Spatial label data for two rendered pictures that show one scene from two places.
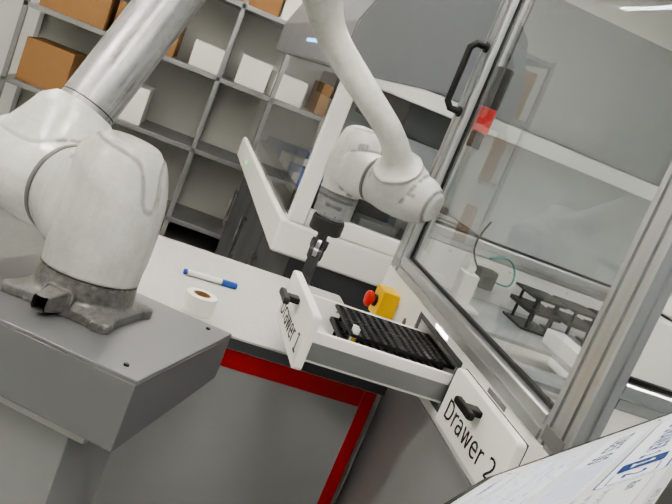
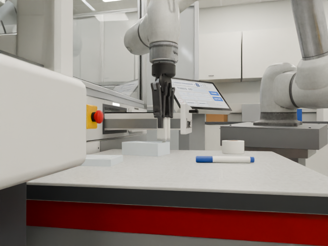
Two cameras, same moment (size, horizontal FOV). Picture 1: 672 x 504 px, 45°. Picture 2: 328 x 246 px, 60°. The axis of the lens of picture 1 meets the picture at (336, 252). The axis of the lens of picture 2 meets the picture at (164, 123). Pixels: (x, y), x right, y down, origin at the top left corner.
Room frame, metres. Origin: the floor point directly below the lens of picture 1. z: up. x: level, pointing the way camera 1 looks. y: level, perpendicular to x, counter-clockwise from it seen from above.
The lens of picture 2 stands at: (2.61, 0.41, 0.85)
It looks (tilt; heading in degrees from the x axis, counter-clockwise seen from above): 0 degrees down; 205
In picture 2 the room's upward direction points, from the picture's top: straight up
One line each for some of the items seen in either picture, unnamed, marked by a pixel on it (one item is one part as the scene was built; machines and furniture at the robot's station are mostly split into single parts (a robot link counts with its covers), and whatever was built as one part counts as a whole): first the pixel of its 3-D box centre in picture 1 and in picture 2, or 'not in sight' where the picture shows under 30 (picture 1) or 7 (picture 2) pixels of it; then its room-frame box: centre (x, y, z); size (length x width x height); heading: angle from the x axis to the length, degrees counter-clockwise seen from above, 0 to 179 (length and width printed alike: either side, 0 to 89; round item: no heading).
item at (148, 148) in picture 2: not in sight; (146, 148); (1.83, -0.01, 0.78); 0.12 x 0.08 x 0.04; 89
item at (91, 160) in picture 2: not in sight; (91, 159); (2.07, -0.02, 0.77); 0.13 x 0.09 x 0.02; 106
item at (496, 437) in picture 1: (476, 430); (138, 120); (1.31, -0.33, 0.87); 0.29 x 0.02 x 0.11; 15
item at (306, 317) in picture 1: (297, 316); (186, 119); (1.54, 0.02, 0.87); 0.29 x 0.02 x 0.11; 15
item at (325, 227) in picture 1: (322, 235); (163, 78); (1.80, 0.04, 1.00); 0.08 x 0.07 x 0.09; 179
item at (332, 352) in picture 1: (390, 351); (135, 121); (1.59, -0.18, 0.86); 0.40 x 0.26 x 0.06; 105
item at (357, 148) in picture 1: (357, 162); (161, 21); (1.79, 0.03, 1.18); 0.13 x 0.11 x 0.16; 56
